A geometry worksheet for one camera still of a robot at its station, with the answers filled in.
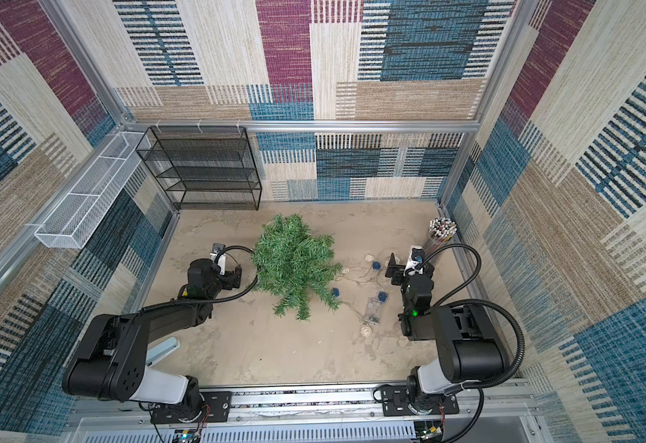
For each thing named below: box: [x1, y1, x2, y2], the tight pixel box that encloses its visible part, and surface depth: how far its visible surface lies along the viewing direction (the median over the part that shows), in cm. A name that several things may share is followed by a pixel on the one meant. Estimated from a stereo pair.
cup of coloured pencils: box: [423, 216, 458, 258], surface depth 90 cm
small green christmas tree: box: [251, 213, 343, 322], surface depth 74 cm
